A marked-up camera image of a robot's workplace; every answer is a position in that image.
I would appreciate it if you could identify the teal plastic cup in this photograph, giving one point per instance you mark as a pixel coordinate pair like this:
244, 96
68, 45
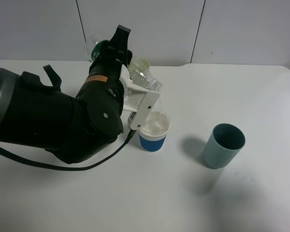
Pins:
224, 143

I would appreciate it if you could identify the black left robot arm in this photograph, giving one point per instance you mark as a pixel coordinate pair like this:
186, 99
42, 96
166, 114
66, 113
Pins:
72, 128

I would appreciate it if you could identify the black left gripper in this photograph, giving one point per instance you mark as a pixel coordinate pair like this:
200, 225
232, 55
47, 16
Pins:
108, 57

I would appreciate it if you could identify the white blue-sleeve paper cup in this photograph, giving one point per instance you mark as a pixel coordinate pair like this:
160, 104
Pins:
154, 131

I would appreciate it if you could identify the pale green plastic cup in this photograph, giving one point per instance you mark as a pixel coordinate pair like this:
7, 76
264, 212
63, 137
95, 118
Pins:
139, 64

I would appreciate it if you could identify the clear green-label water bottle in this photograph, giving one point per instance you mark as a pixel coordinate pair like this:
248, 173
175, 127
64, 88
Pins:
143, 79

